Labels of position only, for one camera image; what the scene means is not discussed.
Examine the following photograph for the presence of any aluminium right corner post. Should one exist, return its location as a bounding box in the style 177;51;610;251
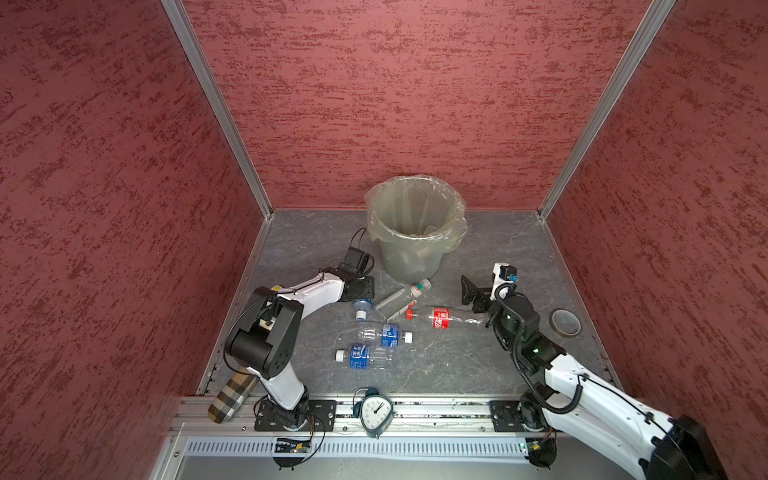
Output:
538;0;676;223

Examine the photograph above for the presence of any red label bottle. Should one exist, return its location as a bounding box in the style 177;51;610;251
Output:
405;305;486;330

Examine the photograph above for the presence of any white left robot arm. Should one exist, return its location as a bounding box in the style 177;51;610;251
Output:
224;269;375;430

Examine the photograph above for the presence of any aluminium left corner post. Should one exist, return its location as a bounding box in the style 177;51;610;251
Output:
161;0;274;221

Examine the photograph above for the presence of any aluminium front rail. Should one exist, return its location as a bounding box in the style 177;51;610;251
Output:
170;395;568;464

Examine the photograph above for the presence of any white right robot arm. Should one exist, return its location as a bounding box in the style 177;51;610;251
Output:
461;264;727;479

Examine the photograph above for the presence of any green heart alarm clock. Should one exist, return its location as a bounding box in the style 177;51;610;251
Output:
352;387;395;439

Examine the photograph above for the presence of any aluminium corner post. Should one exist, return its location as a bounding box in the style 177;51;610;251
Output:
161;0;274;221
538;0;676;223

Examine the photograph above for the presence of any blue label bottle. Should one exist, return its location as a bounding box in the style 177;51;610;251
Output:
334;343;395;370
358;323;413;348
353;299;374;322

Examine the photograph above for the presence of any striped roll left edge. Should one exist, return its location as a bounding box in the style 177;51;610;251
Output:
208;373;259;424

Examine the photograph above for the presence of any clear green bin liner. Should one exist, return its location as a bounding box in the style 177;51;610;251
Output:
364;175;468;253

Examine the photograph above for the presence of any tape roll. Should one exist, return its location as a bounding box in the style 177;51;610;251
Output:
549;308;583;338

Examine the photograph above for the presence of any green cap slim bottle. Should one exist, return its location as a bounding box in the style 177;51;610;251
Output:
375;279;432;317

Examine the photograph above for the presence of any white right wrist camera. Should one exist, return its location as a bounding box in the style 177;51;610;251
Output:
491;262;518;300

